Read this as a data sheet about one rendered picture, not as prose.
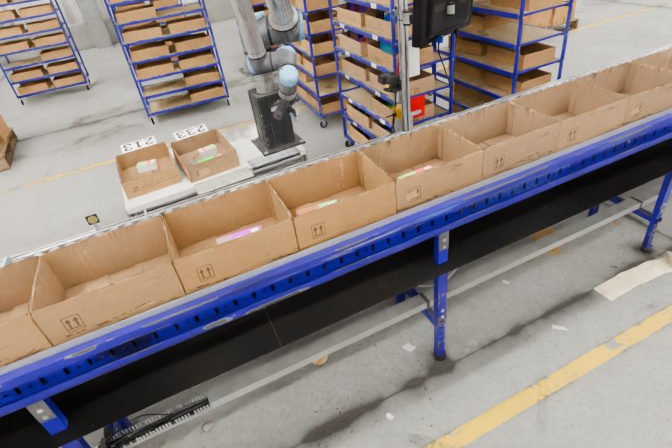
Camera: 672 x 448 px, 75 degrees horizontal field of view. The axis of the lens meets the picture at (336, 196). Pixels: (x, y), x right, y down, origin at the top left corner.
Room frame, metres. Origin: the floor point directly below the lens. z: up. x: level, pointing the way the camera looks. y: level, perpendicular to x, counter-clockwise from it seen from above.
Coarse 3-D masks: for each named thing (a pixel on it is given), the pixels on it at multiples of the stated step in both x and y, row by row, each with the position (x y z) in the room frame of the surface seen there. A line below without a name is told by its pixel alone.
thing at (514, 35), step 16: (480, 0) 3.62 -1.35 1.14; (512, 16) 3.04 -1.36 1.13; (464, 32) 3.50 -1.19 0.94; (480, 32) 3.45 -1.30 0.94; (496, 32) 3.39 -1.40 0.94; (512, 32) 3.33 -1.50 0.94; (528, 32) 3.27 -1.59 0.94; (544, 32) 3.21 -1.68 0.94; (560, 32) 3.15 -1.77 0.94; (448, 48) 3.83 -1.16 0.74; (512, 48) 3.02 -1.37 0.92; (480, 64) 3.31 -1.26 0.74; (496, 64) 3.24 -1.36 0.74; (544, 64) 3.10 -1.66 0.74; (560, 64) 3.13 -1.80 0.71; (464, 80) 3.53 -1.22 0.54; (480, 80) 3.48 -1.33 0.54; (448, 96) 3.72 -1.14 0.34; (496, 96) 3.12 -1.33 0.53
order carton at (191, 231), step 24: (240, 192) 1.40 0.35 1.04; (264, 192) 1.43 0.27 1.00; (168, 216) 1.31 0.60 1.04; (192, 216) 1.34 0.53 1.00; (216, 216) 1.37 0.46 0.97; (240, 216) 1.39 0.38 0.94; (264, 216) 1.42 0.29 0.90; (288, 216) 1.20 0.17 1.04; (168, 240) 1.15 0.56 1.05; (192, 240) 1.33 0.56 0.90; (216, 240) 1.32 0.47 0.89; (240, 240) 1.11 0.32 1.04; (264, 240) 1.13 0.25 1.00; (288, 240) 1.16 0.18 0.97; (192, 264) 1.05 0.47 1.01; (216, 264) 1.08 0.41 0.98; (240, 264) 1.10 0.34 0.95; (264, 264) 1.13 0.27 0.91; (192, 288) 1.04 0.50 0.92
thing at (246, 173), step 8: (248, 168) 2.12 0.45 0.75; (224, 176) 2.07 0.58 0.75; (232, 176) 2.06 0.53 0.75; (240, 176) 2.04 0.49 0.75; (248, 176) 2.03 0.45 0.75; (200, 184) 2.02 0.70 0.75; (208, 184) 2.01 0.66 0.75; (216, 184) 1.99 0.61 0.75; (224, 184) 1.98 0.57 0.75; (200, 192) 1.94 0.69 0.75
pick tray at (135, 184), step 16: (160, 144) 2.41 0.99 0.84; (128, 160) 2.33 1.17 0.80; (144, 160) 2.37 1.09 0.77; (160, 160) 2.36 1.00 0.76; (128, 176) 2.22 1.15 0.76; (144, 176) 2.01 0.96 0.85; (160, 176) 2.04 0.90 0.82; (176, 176) 2.07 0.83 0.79; (128, 192) 1.97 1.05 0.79; (144, 192) 2.00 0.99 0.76
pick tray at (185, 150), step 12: (204, 132) 2.48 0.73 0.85; (216, 132) 2.48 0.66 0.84; (180, 144) 2.41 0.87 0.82; (192, 144) 2.44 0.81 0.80; (204, 144) 2.47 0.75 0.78; (216, 144) 2.48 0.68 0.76; (228, 144) 2.29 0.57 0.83; (180, 156) 2.38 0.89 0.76; (192, 156) 2.36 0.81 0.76; (228, 156) 2.14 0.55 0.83; (192, 168) 2.06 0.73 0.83; (204, 168) 2.08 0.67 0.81; (216, 168) 2.11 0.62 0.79; (228, 168) 2.14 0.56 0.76; (192, 180) 2.05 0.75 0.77
